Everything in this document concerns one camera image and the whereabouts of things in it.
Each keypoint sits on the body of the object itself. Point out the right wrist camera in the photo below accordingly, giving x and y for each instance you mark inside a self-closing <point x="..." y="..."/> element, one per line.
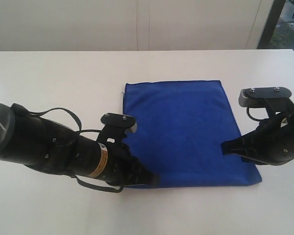
<point x="257" y="97"/>

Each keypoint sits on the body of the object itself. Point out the black window frame post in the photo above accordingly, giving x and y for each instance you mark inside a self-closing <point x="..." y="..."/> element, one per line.
<point x="271" y="23"/>

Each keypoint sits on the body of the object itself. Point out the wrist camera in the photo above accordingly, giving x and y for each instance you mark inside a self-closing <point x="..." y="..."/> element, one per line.
<point x="115" y="127"/>
<point x="257" y="97"/>

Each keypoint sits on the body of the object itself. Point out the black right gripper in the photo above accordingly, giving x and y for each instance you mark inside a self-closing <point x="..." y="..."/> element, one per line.
<point x="271" y="144"/>

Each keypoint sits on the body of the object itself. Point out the blue towel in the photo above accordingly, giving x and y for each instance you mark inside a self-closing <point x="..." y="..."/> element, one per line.
<point x="181" y="125"/>

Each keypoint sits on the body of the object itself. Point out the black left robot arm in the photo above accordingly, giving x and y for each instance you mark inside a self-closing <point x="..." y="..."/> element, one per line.
<point x="105" y="164"/>

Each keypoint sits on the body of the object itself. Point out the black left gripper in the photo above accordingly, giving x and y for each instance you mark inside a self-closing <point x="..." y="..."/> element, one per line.
<point x="124" y="169"/>

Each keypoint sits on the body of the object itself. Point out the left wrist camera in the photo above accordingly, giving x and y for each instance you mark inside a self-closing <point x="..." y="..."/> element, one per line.
<point x="115" y="127"/>

